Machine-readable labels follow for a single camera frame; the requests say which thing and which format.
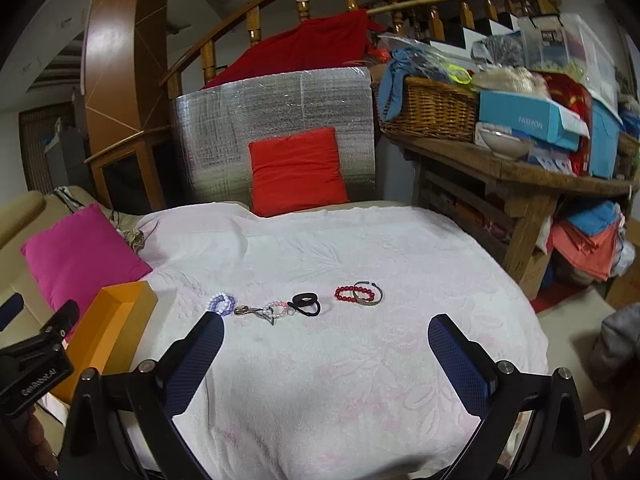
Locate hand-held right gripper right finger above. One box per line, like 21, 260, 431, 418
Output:
427, 313, 594, 480

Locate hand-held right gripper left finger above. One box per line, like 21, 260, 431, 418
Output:
61, 312, 226, 480

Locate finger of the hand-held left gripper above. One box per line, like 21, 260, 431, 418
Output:
0, 293, 24, 332
39, 300, 81, 347

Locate orange cardboard box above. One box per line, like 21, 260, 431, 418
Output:
49, 281, 159, 404

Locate purple bead bracelet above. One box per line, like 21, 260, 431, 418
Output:
206, 291, 237, 317

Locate silver metal bangle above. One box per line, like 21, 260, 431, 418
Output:
351, 281, 385, 306

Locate pink pillow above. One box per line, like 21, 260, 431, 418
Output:
20, 203, 154, 342

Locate patterned beige cloth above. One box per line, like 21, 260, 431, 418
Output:
106, 209, 152, 257

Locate white textured blanket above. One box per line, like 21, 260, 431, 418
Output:
47, 202, 551, 480

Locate wooden cabinet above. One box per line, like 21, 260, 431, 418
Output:
83, 127, 174, 214

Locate grey cloth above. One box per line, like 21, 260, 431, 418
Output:
589, 302, 640, 377

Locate stack of folded cloths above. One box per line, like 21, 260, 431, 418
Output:
547, 200, 627, 282

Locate wooden table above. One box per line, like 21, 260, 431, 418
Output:
380, 130, 640, 302

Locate silver foil insulation mat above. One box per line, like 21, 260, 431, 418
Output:
169, 66, 377, 212

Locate red pillow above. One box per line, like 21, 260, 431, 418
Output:
248, 127, 350, 218

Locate white ceramic bowl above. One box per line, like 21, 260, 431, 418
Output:
475, 127, 536, 162

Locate blue shoebox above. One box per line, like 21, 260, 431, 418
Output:
477, 90, 592, 154

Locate wicker basket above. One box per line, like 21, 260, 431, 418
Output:
377, 76, 479, 143

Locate blue cloth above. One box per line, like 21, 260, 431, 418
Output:
378, 47, 442, 122

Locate red patterned cloth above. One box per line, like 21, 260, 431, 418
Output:
539, 72, 594, 177

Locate clear plastic container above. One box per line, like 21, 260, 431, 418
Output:
517, 12, 617, 97

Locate pink bead bracelet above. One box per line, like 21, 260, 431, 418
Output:
263, 300, 296, 321

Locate black hair tie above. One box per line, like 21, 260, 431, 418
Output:
287, 292, 322, 318

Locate red bead bracelet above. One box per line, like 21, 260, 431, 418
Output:
334, 285, 374, 305

